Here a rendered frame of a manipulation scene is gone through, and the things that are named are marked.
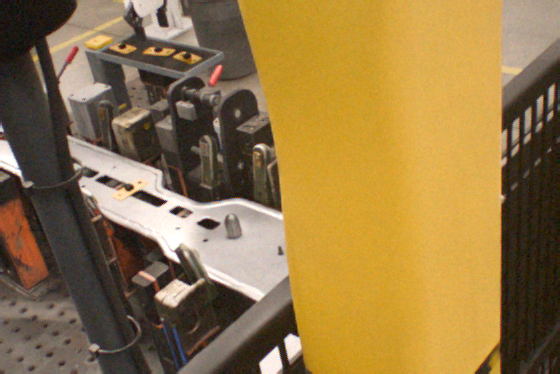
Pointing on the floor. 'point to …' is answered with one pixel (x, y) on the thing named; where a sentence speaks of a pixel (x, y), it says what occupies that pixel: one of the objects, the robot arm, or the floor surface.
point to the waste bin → (222, 35)
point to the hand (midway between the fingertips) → (152, 30)
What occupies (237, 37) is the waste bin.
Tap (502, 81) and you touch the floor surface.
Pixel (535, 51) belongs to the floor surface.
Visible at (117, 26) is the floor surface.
